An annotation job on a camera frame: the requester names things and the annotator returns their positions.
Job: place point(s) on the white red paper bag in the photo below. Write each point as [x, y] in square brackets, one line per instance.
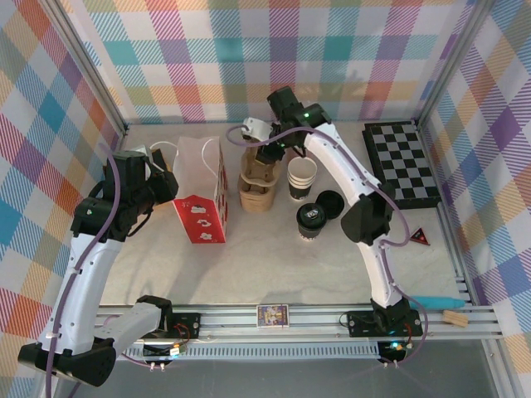
[195, 157]

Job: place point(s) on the black plastic cup lid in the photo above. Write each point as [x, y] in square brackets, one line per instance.
[311, 215]

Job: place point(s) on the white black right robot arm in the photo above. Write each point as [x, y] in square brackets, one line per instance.
[327, 157]

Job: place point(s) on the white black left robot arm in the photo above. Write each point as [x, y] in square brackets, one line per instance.
[91, 282]

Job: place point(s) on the stack of paper cups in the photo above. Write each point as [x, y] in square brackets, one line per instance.
[302, 170]

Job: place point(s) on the stack of black lids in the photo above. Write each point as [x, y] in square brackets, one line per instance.
[329, 204]

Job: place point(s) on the black grey chessboard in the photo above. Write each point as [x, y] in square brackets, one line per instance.
[398, 157]

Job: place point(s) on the black controller board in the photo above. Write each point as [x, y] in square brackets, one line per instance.
[159, 351]
[390, 350]

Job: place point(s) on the small picture card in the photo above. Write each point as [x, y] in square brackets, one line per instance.
[272, 317]

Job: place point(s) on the red black triangle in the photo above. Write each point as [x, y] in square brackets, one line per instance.
[420, 238]

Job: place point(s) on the teal pen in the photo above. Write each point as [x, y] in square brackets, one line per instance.
[439, 301]

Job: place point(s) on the wooden block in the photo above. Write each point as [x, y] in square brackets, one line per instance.
[455, 318]

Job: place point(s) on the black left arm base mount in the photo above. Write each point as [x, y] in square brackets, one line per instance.
[188, 325]

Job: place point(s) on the aluminium frame post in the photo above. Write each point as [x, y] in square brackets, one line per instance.
[452, 62]
[85, 62]

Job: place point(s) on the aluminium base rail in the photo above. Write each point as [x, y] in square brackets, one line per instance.
[232, 321]

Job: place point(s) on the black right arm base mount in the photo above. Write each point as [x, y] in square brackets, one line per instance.
[361, 323]

